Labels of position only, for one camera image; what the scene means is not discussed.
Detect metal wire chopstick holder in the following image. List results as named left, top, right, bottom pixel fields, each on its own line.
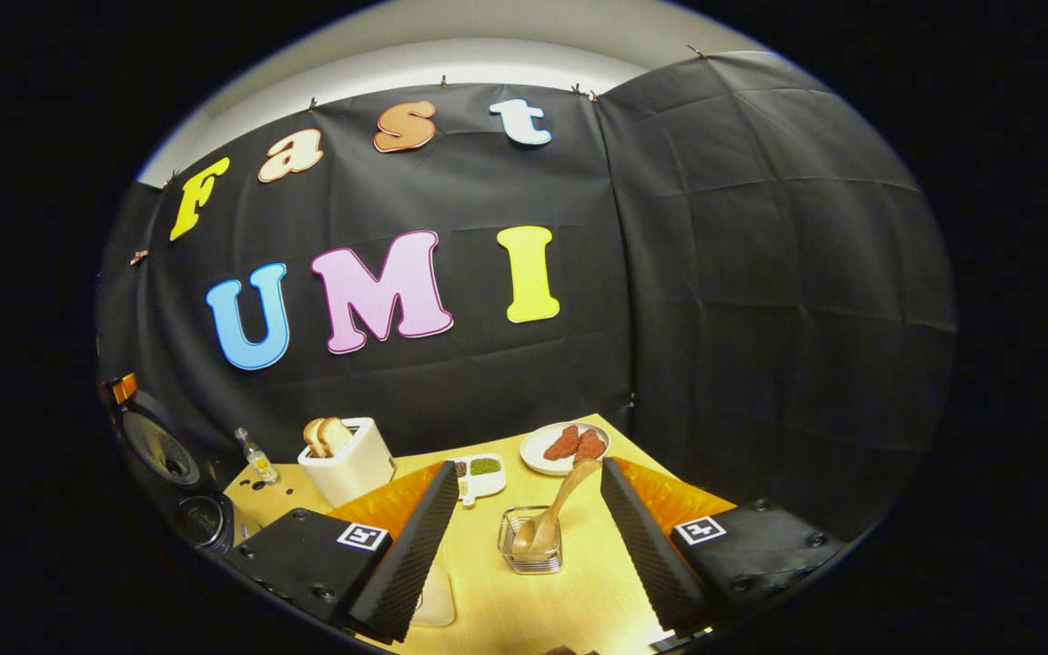
left=498, top=505, right=564, bottom=575

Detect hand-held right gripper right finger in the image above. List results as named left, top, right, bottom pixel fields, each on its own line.
left=600, top=455, right=846, bottom=638

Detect small glass bottle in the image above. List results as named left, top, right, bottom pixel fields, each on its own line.
left=234, top=428, right=280, bottom=485

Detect clear plastic rice box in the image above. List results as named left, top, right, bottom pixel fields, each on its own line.
left=410, top=566, right=457, bottom=628

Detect wooden spoon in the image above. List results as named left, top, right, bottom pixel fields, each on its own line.
left=512, top=458, right=602, bottom=556

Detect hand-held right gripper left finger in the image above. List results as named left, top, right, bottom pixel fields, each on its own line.
left=222, top=459, right=461, bottom=644

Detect silver and black rice cooker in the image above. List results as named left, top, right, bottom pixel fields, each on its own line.
left=115, top=391, right=236, bottom=553

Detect white divided dish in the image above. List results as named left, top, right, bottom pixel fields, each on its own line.
left=454, top=453, right=508, bottom=507

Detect round white plate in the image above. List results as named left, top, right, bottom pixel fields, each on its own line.
left=519, top=422, right=611, bottom=477

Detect white toaster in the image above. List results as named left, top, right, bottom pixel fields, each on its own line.
left=297, top=417, right=397, bottom=509

